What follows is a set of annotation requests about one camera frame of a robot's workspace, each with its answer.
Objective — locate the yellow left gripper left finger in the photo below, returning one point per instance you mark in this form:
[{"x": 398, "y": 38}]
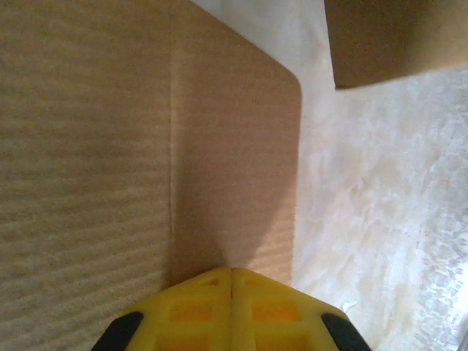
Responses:
[{"x": 190, "y": 318}]

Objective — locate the brown cardboard box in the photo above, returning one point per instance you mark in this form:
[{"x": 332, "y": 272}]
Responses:
[{"x": 109, "y": 146}]

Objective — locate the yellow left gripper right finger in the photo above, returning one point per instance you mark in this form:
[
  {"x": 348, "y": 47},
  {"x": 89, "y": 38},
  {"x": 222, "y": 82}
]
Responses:
[{"x": 274, "y": 318}]

